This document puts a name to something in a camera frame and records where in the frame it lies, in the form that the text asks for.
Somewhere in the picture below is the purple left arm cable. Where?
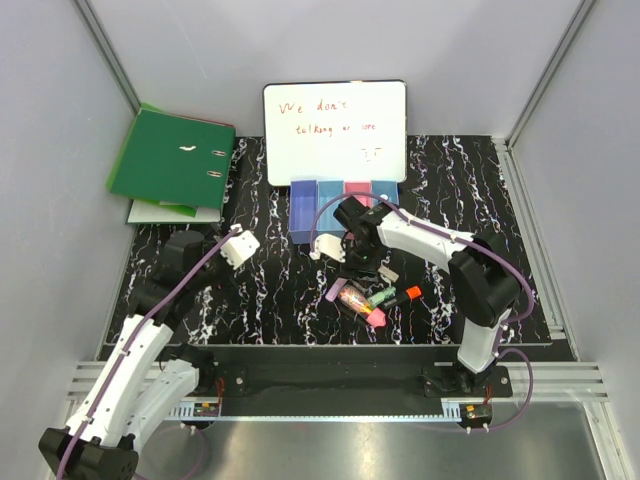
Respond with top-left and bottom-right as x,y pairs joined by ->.
52,224 -> 244,480

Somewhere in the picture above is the lilac eraser stick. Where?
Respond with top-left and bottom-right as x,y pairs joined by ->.
325,277 -> 347,302

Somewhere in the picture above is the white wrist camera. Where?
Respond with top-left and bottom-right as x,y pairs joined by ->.
310,234 -> 346,263
220,231 -> 260,270

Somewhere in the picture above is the green ring binder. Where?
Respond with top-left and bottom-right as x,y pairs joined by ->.
106,105 -> 236,216

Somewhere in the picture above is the black orange highlighter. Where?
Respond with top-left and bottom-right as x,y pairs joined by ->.
381,286 -> 422,309

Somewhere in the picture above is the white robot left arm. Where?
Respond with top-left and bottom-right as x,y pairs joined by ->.
38,225 -> 258,479

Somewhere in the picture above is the green correction tape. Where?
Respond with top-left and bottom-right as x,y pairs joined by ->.
368,286 -> 397,309

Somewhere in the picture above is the blue plastic end bin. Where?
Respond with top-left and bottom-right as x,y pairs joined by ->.
371,180 -> 399,205

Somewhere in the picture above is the white dry-erase board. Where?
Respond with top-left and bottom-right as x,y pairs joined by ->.
263,80 -> 407,187

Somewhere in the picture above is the white green paper folder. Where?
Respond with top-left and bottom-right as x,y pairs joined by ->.
127,200 -> 221,224

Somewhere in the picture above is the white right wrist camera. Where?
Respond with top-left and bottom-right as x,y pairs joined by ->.
310,234 -> 346,263

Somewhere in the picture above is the white small eraser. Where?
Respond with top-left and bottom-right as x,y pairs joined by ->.
378,266 -> 399,283

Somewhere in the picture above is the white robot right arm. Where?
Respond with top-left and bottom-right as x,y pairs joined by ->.
333,196 -> 523,397

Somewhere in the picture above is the light blue plastic bin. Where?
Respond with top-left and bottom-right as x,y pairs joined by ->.
316,179 -> 347,244

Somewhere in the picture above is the pink cartoon crayon tube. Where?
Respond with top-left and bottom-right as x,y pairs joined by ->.
338,284 -> 386,328

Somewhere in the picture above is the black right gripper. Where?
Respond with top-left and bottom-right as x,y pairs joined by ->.
336,238 -> 381,288

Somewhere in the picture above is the purple plastic bin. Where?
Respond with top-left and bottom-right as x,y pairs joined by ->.
289,180 -> 318,245

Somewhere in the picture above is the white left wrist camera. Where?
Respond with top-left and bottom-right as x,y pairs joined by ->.
220,231 -> 260,270

